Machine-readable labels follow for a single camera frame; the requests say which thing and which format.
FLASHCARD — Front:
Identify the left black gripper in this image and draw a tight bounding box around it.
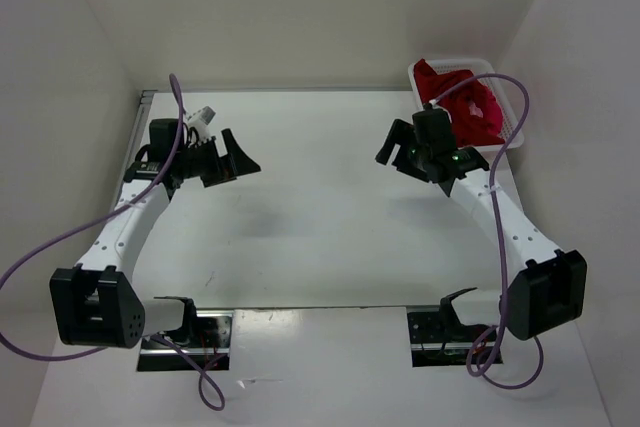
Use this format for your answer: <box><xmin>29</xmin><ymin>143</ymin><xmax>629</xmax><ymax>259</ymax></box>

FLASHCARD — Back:
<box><xmin>175</xmin><ymin>129</ymin><xmax>260</xmax><ymax>187</ymax></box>

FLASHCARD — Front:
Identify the dark red t shirt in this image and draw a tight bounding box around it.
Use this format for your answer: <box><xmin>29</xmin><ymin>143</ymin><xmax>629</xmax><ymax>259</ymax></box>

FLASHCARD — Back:
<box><xmin>413</xmin><ymin>59</ymin><xmax>504</xmax><ymax>147</ymax></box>

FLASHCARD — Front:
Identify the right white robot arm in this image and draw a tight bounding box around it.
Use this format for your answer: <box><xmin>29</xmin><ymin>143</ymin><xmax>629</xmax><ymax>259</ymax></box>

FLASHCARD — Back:
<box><xmin>375</xmin><ymin>111</ymin><xmax>587</xmax><ymax>340</ymax></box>

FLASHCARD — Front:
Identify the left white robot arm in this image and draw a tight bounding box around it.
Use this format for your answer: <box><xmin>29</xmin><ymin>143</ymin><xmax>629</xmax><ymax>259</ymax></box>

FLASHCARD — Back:
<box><xmin>49</xmin><ymin>107</ymin><xmax>261</xmax><ymax>348</ymax></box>

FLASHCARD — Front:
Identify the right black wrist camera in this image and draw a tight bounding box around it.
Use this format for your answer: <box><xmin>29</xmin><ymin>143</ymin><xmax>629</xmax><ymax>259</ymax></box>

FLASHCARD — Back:
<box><xmin>412</xmin><ymin>108</ymin><xmax>457</xmax><ymax>156</ymax></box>

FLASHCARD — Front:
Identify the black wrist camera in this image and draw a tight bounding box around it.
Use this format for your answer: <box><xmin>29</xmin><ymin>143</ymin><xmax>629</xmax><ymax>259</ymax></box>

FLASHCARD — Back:
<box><xmin>147</xmin><ymin>118</ymin><xmax>179</xmax><ymax>163</ymax></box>
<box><xmin>412</xmin><ymin>108</ymin><xmax>457</xmax><ymax>156</ymax></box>

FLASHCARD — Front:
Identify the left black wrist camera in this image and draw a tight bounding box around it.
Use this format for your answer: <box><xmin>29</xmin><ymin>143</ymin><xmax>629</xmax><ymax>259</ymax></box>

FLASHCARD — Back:
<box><xmin>147</xmin><ymin>118</ymin><xmax>179</xmax><ymax>163</ymax></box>

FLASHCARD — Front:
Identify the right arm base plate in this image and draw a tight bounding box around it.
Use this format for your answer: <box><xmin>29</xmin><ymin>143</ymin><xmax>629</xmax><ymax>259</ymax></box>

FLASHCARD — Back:
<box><xmin>406</xmin><ymin>306</ymin><xmax>488</xmax><ymax>368</ymax></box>

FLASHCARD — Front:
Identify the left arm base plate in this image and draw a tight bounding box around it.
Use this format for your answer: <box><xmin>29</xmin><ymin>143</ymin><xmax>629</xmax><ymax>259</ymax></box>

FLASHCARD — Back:
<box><xmin>136</xmin><ymin>309</ymin><xmax>234</xmax><ymax>372</ymax></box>

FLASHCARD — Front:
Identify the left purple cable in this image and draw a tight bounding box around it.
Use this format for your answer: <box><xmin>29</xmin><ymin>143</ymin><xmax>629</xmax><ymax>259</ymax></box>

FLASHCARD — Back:
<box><xmin>0</xmin><ymin>72</ymin><xmax>226</xmax><ymax>412</ymax></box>

